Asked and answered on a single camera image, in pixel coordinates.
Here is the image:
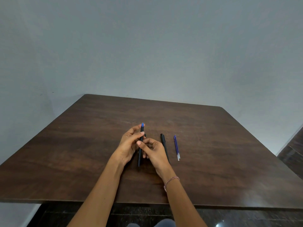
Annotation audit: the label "person's right hand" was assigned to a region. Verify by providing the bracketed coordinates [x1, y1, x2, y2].
[137, 138, 175, 180]

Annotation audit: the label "person's left hand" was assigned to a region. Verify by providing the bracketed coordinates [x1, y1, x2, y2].
[113, 124, 146, 166]

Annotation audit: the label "black pen with blue tip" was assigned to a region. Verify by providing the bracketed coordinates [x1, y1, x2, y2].
[138, 122, 146, 167]

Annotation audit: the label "person's right forearm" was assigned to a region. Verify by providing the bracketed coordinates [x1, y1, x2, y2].
[158, 168, 208, 227]

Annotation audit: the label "person's left forearm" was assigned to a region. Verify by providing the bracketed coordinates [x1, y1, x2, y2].
[67, 155, 125, 227]

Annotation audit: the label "person's grey-blue trousers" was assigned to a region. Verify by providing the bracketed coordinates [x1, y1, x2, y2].
[126, 218, 177, 227]

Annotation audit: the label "pink beaded bracelet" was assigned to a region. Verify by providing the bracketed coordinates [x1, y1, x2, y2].
[163, 176, 180, 192]

